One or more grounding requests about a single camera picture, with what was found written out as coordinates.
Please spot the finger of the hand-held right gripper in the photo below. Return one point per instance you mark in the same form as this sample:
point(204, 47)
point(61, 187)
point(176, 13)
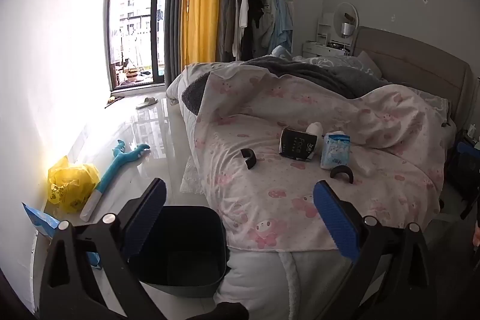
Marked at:
point(467, 170)

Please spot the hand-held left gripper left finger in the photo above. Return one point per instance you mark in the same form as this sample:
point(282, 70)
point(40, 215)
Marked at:
point(147, 217)

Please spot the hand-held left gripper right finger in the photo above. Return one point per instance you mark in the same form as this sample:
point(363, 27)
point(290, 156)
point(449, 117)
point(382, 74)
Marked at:
point(335, 220)

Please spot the dark plastic bin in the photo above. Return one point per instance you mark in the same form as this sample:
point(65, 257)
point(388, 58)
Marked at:
point(187, 248)

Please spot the black curved band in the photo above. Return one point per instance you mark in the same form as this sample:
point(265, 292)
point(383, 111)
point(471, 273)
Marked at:
point(248, 159)
point(342, 170)

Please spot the blue dinosaur plush stick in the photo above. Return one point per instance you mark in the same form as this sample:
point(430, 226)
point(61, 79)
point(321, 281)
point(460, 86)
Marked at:
point(112, 173)

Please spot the bubble wrap sheet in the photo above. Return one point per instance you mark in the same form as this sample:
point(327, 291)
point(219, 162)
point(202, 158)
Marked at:
point(192, 177)

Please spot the blue tissue pack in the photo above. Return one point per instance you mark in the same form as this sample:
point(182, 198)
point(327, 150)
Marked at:
point(333, 153)

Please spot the yellow plastic bag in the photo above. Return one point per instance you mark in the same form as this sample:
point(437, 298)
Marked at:
point(71, 185)

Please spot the black tissue box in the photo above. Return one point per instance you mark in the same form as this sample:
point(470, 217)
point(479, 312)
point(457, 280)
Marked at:
point(296, 145)

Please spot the pink printed blanket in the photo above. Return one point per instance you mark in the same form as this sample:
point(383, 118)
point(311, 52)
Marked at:
point(262, 173)

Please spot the white duvet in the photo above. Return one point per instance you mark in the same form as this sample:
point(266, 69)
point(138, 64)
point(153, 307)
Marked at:
point(255, 278)

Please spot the blue pet food bag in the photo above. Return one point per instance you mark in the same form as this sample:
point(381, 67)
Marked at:
point(41, 222)

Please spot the pale slipper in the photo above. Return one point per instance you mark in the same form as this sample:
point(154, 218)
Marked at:
point(146, 102)

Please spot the small floor brush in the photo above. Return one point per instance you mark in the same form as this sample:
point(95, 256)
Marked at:
point(112, 100)

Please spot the grey upholstered headboard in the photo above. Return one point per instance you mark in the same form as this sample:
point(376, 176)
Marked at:
point(412, 57)

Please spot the woven basket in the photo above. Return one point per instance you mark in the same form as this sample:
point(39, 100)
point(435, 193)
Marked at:
point(132, 75)

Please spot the grey pillow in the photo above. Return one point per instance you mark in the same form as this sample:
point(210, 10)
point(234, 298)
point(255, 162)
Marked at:
point(369, 65)

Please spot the grey fleece blanket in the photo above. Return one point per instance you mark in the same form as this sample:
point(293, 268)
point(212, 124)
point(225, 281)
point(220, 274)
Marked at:
point(318, 74)

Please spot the white dresser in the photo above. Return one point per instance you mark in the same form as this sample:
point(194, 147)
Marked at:
point(318, 49)

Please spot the black framed glass door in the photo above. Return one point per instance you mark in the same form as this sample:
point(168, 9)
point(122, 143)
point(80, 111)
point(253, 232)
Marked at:
point(112, 24)

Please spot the light blue hanging shirt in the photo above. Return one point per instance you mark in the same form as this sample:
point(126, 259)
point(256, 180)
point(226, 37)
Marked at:
point(285, 24)

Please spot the white hanging garment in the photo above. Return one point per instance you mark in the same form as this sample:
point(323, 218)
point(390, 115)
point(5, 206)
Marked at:
point(267, 24)

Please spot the black hanging garment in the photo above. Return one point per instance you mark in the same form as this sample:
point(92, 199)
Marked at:
point(253, 5)

